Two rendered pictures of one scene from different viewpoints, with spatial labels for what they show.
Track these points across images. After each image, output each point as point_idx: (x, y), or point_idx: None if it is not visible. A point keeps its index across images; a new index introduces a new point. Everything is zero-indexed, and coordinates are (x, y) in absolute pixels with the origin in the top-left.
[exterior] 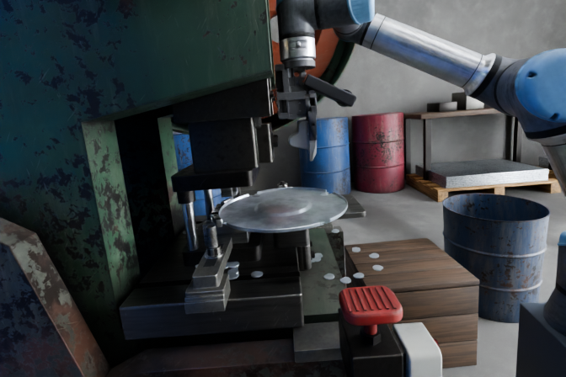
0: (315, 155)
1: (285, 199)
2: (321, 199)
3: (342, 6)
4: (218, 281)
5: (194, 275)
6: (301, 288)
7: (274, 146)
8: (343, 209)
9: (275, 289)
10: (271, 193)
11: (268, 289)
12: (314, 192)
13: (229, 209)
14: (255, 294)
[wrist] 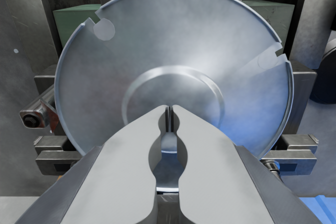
0: (178, 105)
1: (142, 113)
2: (139, 42)
3: None
4: (310, 152)
5: (308, 173)
6: (305, 72)
7: None
8: (220, 2)
9: (297, 96)
10: (84, 134)
11: (295, 103)
12: (83, 52)
13: (169, 180)
14: (299, 113)
